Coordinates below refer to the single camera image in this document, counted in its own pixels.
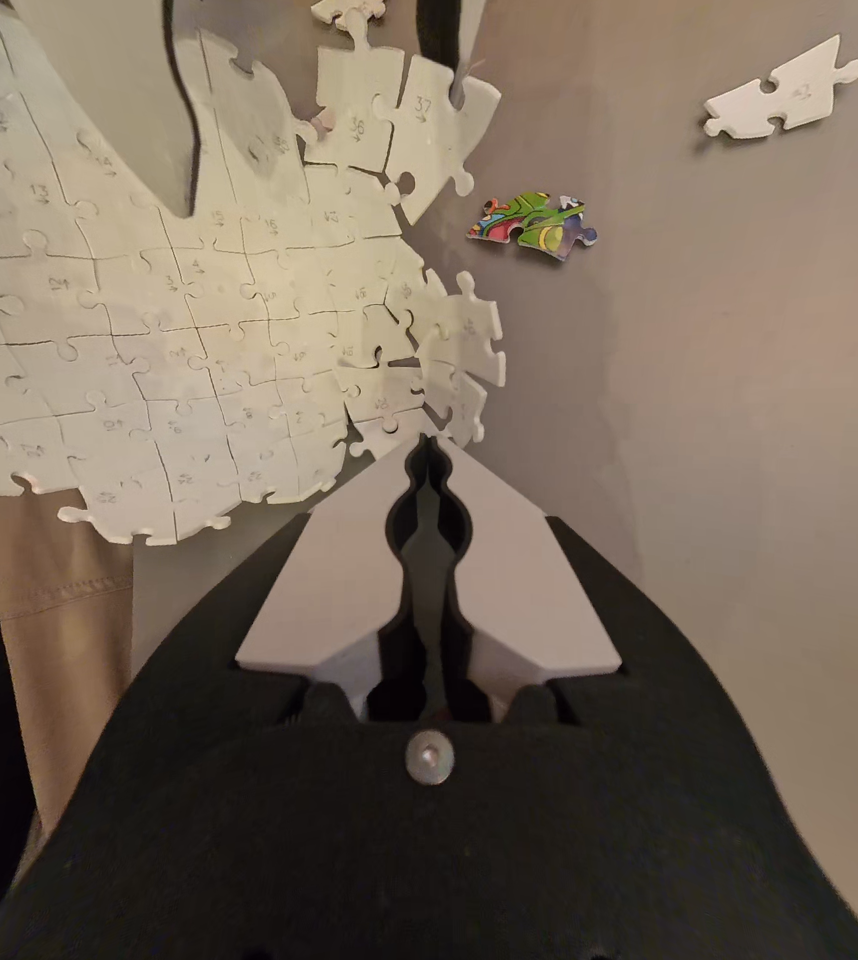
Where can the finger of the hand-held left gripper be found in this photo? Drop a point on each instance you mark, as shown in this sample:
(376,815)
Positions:
(113,75)
(475,22)

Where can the green colourful puzzle piece pair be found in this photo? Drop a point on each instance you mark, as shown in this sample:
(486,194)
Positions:
(541,229)

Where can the colourful puzzle ball shell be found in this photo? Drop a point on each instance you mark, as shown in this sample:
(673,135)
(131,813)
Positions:
(98,315)

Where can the white joined puzzle piece pair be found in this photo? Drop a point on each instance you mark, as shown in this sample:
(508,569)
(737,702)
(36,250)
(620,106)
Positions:
(789,94)

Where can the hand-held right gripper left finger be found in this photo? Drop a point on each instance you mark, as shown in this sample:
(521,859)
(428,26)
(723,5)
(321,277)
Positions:
(309,600)

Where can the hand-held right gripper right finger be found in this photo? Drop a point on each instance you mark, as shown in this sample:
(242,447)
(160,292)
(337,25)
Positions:
(534,600)

